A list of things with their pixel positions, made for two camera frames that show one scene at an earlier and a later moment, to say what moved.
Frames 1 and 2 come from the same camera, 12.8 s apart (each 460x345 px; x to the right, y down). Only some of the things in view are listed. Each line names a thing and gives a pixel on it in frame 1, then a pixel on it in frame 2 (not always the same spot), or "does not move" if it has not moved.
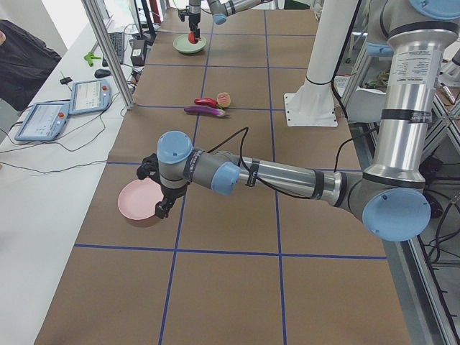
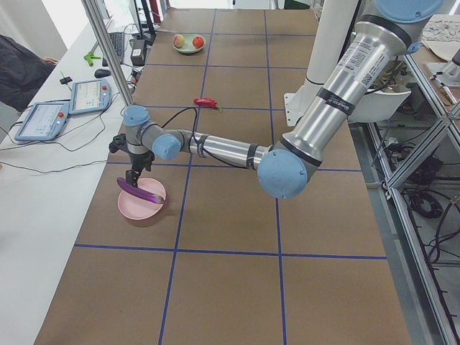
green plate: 182,44 does not move
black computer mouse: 102,72 does not move
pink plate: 137,199 does not move
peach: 223,99 -> 178,41
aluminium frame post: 111,52 does not move
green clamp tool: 89,58 does not move
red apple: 192,37 -> 198,42
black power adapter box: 137,57 does not move
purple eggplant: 198,109 -> 121,181
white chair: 365,106 does not move
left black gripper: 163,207 -> 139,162
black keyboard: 117,39 does not move
